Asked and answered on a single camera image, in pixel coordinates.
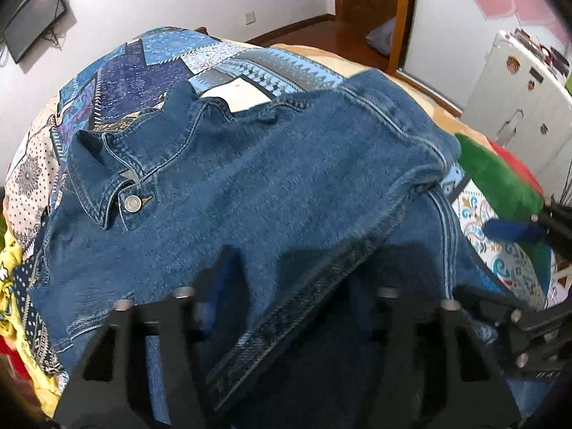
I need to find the yellow printed cloth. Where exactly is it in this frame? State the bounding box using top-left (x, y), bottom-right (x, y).
top-left (0, 226), bottom-right (61, 405)

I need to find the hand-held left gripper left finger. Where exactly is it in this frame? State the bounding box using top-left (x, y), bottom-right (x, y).
top-left (56, 245), bottom-right (249, 429)

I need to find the blue patchwork blanket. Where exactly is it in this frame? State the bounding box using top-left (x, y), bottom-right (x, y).
top-left (2, 26), bottom-right (555, 385)

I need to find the white cabinet with stickers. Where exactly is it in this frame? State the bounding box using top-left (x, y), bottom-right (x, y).
top-left (460, 29), bottom-right (572, 179)

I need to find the black wall television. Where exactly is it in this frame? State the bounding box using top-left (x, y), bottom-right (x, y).
top-left (0, 0), bottom-right (69, 64)

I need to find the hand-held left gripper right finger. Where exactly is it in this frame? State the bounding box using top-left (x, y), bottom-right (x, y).
top-left (352, 270), bottom-right (522, 429)

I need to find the wooden door frame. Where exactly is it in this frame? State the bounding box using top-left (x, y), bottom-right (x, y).
top-left (333, 0), bottom-right (418, 77)

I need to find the blue denim jacket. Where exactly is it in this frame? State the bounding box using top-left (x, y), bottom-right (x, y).
top-left (29, 69), bottom-right (514, 429)

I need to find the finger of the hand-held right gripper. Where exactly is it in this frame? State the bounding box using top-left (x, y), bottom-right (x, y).
top-left (484, 196), bottom-right (572, 253)
top-left (451, 283), bottom-right (572, 369)

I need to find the green and red plush pillow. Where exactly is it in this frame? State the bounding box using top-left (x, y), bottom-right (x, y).
top-left (453, 133), bottom-right (555, 296)

